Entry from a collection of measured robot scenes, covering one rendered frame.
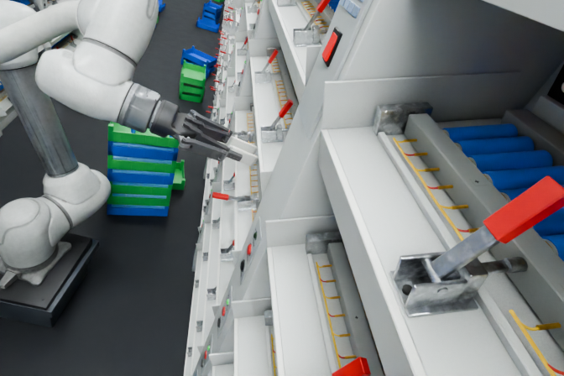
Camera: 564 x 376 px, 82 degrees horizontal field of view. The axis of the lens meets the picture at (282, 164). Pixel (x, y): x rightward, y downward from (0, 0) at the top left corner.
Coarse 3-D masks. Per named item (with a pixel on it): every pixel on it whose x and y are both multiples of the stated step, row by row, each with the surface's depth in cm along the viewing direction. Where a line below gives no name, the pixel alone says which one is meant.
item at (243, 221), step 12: (252, 96) 106; (240, 108) 108; (240, 120) 103; (240, 168) 84; (252, 168) 84; (240, 180) 81; (240, 192) 77; (240, 216) 71; (240, 228) 69; (240, 240) 66; (240, 252) 58
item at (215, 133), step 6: (186, 120) 70; (192, 120) 71; (198, 120) 72; (204, 126) 73; (204, 132) 73; (210, 132) 73; (216, 132) 74; (222, 132) 75; (216, 138) 75; (222, 138) 76
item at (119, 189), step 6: (114, 186) 160; (120, 186) 161; (126, 186) 162; (132, 186) 162; (138, 186) 164; (144, 186) 165; (168, 186) 169; (114, 192) 162; (120, 192) 163; (126, 192) 164; (132, 192) 165; (138, 192) 166; (144, 192) 167; (150, 192) 168; (156, 192) 169; (162, 192) 170; (168, 192) 171
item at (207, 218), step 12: (204, 216) 137; (204, 240) 133; (204, 252) 129; (204, 264) 124; (204, 276) 120; (204, 288) 116; (204, 300) 113; (192, 348) 101; (192, 360) 98; (192, 372) 95
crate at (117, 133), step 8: (112, 128) 140; (120, 128) 152; (128, 128) 154; (112, 136) 142; (120, 136) 143; (128, 136) 144; (136, 136) 145; (144, 136) 146; (152, 136) 147; (168, 136) 159; (152, 144) 150; (160, 144) 151; (168, 144) 152; (176, 144) 153
